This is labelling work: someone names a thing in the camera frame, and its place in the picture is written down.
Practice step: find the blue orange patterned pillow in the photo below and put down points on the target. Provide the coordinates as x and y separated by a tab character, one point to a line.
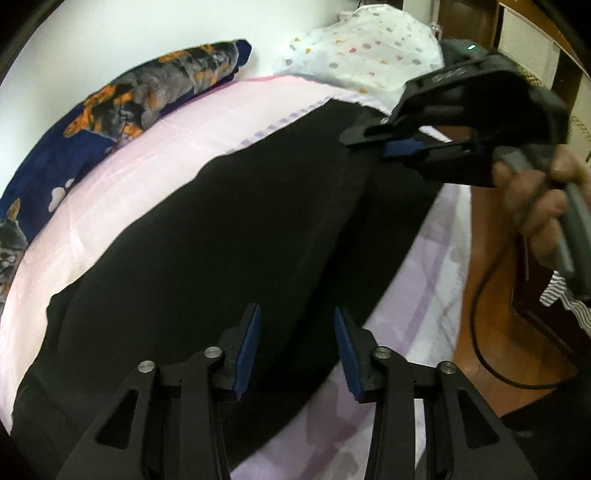
115	106

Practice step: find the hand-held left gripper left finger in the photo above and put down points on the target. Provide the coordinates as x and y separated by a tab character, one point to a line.
248	350

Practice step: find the purple checked bed sheet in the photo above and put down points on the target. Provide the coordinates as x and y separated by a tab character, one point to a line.
415	295

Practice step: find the white louvered panel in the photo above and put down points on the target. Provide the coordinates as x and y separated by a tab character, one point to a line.
531	41

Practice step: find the striped cloth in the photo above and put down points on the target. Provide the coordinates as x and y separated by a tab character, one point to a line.
568	300

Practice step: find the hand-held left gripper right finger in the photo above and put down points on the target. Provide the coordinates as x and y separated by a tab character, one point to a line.
346	350

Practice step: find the person's right hand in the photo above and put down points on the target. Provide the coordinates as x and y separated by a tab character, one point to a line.
535	203

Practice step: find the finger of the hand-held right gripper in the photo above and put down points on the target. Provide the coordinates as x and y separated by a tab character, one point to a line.
376	131
404	148

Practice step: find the black pants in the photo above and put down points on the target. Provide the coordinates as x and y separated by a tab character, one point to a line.
207	230

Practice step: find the white dotted pillow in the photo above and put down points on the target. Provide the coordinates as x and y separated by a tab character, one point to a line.
364	50

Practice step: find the pink bed sheet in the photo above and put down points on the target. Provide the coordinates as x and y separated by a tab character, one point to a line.
152	166

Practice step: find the wooden cabinet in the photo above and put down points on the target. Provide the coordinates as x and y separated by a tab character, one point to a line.
471	18

